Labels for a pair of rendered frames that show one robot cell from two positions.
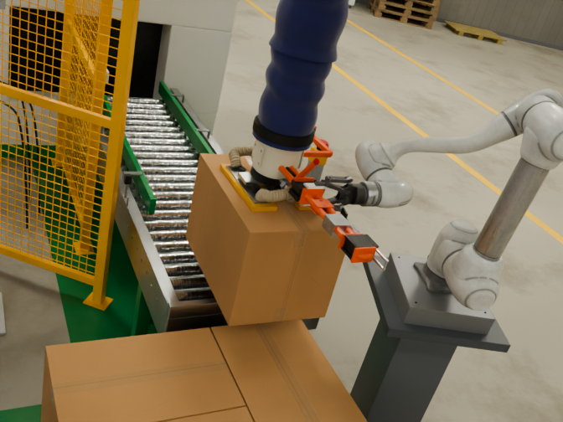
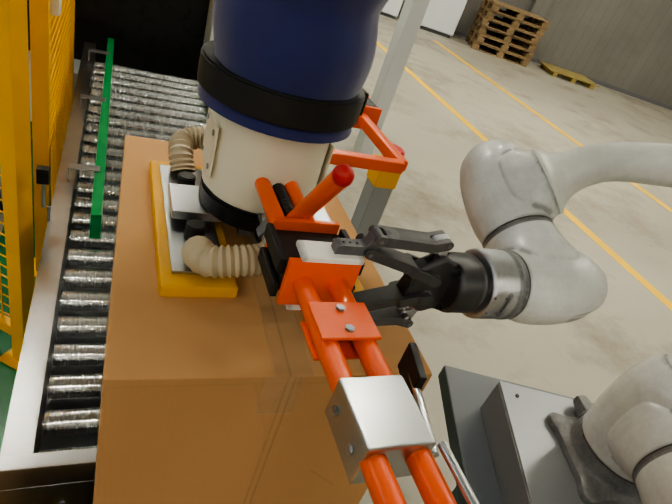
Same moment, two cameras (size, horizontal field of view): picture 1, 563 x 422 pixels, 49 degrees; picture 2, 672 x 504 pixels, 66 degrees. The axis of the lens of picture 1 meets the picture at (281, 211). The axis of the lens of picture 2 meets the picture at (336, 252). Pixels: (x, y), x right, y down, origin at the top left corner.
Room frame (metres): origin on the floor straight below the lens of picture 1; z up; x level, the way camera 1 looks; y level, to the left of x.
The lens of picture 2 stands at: (1.43, -0.11, 1.53)
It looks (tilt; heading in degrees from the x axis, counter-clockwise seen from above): 33 degrees down; 2
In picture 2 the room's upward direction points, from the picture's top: 21 degrees clockwise
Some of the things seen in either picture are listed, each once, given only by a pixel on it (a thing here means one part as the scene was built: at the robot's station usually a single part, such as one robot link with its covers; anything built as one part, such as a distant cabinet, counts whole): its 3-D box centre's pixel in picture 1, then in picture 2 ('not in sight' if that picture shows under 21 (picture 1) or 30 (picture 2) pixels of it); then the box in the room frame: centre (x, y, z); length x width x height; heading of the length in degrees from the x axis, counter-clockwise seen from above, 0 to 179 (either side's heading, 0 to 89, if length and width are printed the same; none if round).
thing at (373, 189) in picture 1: (367, 193); (485, 283); (2.00, -0.28, 1.20); 0.09 x 0.06 x 0.09; 31
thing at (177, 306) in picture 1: (251, 302); (204, 452); (2.03, 0.02, 0.58); 0.70 x 0.03 x 0.06; 122
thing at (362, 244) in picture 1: (357, 247); not in sight; (1.60, -0.25, 1.21); 0.08 x 0.07 x 0.05; 32
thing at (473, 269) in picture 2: (349, 193); (437, 281); (1.96, -0.22, 1.20); 0.09 x 0.07 x 0.08; 121
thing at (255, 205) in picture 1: (248, 182); (189, 212); (2.06, 0.15, 1.09); 0.34 x 0.10 x 0.05; 32
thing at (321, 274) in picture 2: (307, 190); (309, 260); (1.90, -0.07, 1.20); 0.10 x 0.08 x 0.06; 122
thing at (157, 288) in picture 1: (111, 178); (69, 174); (2.86, 0.91, 0.50); 2.31 x 0.05 x 0.19; 32
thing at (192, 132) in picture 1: (200, 136); not in sight; (3.47, 0.59, 0.60); 1.60 x 0.11 x 0.09; 32
